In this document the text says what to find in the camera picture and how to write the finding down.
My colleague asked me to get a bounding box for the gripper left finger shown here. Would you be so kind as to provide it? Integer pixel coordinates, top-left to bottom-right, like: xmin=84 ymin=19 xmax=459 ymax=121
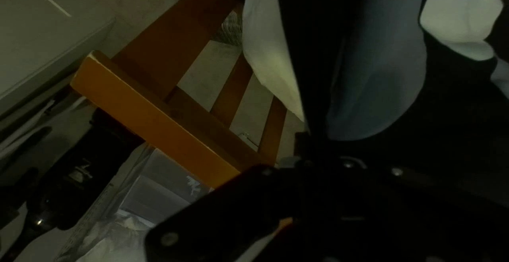
xmin=144 ymin=132 xmax=343 ymax=262

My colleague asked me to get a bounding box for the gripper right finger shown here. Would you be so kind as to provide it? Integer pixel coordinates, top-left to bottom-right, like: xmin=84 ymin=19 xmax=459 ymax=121
xmin=329 ymin=155 xmax=509 ymax=262

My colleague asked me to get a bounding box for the dark grey comforter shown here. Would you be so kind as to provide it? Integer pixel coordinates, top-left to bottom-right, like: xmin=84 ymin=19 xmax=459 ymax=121
xmin=274 ymin=0 xmax=509 ymax=199

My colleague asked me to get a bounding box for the white bed sheet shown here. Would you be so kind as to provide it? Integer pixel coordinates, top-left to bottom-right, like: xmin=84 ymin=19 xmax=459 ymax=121
xmin=241 ymin=0 xmax=509 ymax=124

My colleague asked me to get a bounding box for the clear plastic storage bin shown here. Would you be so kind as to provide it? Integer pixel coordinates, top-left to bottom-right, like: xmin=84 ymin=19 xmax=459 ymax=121
xmin=56 ymin=145 xmax=215 ymax=262

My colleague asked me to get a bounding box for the black stand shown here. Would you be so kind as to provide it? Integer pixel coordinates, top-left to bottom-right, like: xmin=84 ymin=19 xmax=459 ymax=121
xmin=0 ymin=109 xmax=146 ymax=262

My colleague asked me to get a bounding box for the white cabinet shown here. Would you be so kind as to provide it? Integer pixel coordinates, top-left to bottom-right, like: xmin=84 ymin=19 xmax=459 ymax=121
xmin=0 ymin=0 xmax=117 ymax=115

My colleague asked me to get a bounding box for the orange wooden bed frame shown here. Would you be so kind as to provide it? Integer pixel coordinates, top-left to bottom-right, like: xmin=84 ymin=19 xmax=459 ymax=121
xmin=71 ymin=0 xmax=288 ymax=189

